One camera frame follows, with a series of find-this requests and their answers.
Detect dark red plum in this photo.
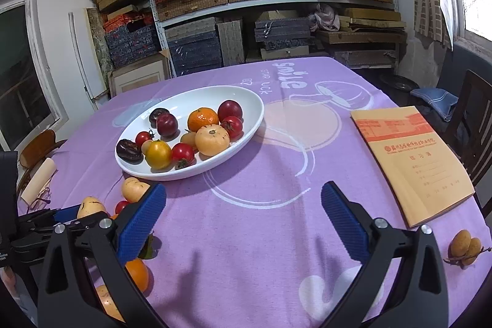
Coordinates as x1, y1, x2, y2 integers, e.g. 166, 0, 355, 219
156, 113, 178, 137
217, 100, 243, 121

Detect small longan in plate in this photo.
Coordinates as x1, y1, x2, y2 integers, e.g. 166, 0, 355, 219
180, 132, 198, 152

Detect tangerine with leaf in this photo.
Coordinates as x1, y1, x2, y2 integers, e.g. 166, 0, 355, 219
111, 214, 158, 262

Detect yellow apricot fruit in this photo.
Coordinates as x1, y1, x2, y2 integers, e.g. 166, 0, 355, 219
122, 177, 150, 203

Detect small red cherry tomato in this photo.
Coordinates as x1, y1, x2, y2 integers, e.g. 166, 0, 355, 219
115, 201, 129, 215

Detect dark red plum right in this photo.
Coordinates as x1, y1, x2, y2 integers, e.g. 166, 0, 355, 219
217, 100, 243, 121

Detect dark brown plum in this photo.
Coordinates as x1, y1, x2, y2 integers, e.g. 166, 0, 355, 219
149, 107, 169, 128

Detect large orange tangerine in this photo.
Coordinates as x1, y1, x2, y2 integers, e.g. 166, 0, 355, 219
187, 107, 219, 132

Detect red tomato in plate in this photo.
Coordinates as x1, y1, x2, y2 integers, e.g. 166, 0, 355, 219
220, 116, 243, 141

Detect beige rolled glasses case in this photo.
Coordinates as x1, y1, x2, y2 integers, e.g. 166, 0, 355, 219
20, 157, 57, 206

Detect dark red plum left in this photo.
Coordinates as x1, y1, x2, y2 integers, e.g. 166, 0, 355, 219
156, 113, 178, 137

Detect small yellow-orange tomato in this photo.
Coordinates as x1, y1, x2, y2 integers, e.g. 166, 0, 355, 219
145, 141, 172, 170

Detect window with white frame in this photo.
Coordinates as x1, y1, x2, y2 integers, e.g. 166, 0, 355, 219
1, 0, 68, 151

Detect purple tablecloth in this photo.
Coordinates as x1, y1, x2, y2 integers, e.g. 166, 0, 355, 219
17, 57, 486, 328

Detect speckled yellow pepino melon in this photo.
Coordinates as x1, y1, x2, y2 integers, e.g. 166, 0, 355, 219
96, 285, 124, 322

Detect dark wooden chair right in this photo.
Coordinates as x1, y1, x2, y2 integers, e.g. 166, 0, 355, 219
441, 69, 492, 217

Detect person's left hand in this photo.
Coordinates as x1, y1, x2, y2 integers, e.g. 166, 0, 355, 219
0, 267, 19, 299

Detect large red tomato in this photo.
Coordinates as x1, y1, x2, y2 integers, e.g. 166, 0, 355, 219
172, 142, 195, 169

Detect pale orange persimmon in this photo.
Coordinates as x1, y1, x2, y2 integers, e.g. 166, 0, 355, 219
195, 124, 230, 156

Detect purple-framed eyeglasses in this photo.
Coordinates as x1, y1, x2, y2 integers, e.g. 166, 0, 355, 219
27, 187, 51, 212

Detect smooth orange fruit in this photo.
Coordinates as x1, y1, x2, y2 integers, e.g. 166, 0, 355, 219
125, 258, 149, 292

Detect dark purple fruit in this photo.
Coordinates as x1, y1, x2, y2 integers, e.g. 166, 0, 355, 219
116, 139, 143, 164

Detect wooden chair left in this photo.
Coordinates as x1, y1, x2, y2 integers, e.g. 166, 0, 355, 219
17, 129, 66, 195

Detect framed picture on floor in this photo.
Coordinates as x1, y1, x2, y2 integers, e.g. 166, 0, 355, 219
109, 53, 171, 97

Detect orange exercise notebook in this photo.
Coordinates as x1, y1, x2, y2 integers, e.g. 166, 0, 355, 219
351, 107, 474, 228

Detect yellow pear fruit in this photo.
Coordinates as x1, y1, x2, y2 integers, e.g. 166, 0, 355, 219
77, 196, 107, 219

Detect blue folded cloth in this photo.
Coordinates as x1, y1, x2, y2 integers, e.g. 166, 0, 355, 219
410, 87, 459, 122

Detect small red tomato plate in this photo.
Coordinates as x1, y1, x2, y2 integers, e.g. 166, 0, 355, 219
134, 130, 154, 149

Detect longan cluster on branch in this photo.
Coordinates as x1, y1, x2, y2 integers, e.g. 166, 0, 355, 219
444, 230, 491, 268

